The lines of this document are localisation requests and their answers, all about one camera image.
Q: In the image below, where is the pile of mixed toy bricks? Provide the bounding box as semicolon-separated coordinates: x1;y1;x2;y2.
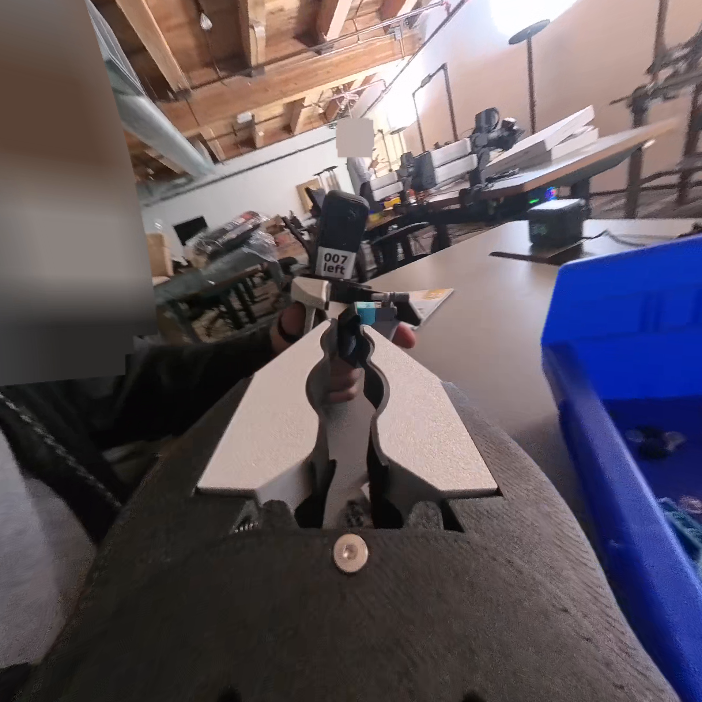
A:
625;425;702;527

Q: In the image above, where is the black cube device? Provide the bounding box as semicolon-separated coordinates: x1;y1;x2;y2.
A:
526;199;591;246

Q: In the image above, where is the person's grey sweater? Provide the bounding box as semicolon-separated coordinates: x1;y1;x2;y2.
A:
0;428;99;667

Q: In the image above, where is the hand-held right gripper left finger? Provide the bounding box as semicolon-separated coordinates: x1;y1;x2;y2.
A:
196;319;337;503

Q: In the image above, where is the grey desk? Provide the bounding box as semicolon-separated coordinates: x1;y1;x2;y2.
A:
359;219;702;513

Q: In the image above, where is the white flat box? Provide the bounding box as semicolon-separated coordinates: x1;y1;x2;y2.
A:
485;104;596;157
488;126;600;168

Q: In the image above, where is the black floor lamp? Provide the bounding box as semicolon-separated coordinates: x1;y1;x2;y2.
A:
507;19;551;135

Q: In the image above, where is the person's left forearm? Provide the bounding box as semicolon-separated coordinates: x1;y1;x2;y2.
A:
101;329;282;456

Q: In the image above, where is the black office chair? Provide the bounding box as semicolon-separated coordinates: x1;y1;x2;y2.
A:
362;219;434;275

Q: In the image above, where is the black lanyard strap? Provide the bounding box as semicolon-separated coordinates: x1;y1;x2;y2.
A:
0;384;124;544

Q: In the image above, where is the cluttered background table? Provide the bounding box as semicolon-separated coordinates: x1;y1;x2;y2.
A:
145;211;308;343

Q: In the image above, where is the silver ventilation duct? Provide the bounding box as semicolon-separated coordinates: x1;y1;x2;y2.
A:
88;0;216;184

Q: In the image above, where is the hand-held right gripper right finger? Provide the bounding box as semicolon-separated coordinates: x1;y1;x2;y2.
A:
356;328;500;502

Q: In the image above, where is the black flat plate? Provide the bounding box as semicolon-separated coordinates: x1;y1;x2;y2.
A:
490;241;586;265

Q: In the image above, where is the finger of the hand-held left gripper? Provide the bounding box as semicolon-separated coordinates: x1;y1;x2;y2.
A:
291;277;331;331
377;293;424;331

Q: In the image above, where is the small toy brick assembly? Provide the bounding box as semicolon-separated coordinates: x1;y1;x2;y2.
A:
337;301;397;369

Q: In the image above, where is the white and yellow card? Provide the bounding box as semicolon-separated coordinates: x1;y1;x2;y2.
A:
406;288;455;330

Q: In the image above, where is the metal equipment rack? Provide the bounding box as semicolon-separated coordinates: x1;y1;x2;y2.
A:
609;0;702;217

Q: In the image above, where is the large blue plastic bin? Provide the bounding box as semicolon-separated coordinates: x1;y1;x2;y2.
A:
540;233;702;702

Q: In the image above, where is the person's left hand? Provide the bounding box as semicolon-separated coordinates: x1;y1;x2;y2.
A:
271;302;419;405

